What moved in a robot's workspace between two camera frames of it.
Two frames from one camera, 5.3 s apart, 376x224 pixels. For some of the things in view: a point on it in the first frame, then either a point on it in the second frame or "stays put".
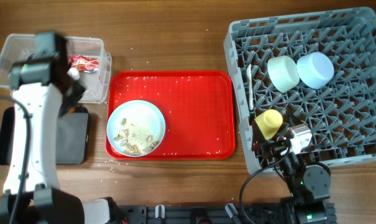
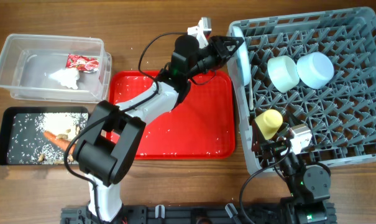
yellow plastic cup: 269,122 stays put
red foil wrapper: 82,63 stays put
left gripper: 73,94 -> 215,51
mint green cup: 283,73 stays put
